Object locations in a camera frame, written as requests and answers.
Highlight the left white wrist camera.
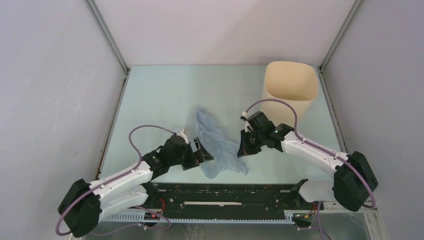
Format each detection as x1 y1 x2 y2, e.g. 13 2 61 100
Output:
174 128 190 145

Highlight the purple cable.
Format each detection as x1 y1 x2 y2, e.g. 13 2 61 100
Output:
245 98 378 210
55 124 176 237

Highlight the aluminium frame post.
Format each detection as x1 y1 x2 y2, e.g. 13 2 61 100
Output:
319 0 365 99
83 0 131 97

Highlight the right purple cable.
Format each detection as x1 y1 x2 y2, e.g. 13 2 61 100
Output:
245 98 378 210

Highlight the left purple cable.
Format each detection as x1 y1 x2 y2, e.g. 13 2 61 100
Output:
55 124 176 237

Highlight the beige trash bin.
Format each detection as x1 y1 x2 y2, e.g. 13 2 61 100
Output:
259 61 319 127

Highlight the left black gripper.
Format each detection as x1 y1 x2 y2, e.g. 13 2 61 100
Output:
169 137 213 171

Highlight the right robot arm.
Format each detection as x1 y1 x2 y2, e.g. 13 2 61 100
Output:
237 111 379 212

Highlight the blue plastic trash bag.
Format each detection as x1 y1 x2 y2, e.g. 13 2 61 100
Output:
194 108 249 179

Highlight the left aluminium frame post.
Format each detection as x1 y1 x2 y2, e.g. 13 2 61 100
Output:
83 0 131 97

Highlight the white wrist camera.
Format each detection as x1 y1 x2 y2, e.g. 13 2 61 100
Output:
240 111 251 133
174 128 190 145

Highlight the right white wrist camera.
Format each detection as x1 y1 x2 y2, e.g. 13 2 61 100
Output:
240 111 251 133

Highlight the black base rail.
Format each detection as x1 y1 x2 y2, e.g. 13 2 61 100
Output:
99 181 375 223

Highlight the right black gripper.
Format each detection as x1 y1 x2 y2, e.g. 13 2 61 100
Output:
237 129 265 158

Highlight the right aluminium frame post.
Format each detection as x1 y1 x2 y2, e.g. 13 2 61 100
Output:
319 0 365 99

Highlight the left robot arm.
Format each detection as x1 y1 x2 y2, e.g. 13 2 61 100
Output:
58 134 214 238

